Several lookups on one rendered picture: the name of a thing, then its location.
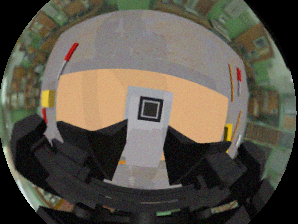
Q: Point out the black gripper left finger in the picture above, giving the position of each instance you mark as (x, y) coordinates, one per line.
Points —
(104, 145)

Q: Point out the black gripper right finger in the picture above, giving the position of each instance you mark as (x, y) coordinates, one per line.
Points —
(182, 154)

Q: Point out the yellow cube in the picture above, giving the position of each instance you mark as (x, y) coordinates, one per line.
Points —
(48, 99)

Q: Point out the yellow rectangular bar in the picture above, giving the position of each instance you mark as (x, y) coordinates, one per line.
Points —
(227, 132)

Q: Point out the tan floor panel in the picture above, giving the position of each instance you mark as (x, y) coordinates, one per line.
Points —
(96, 99)

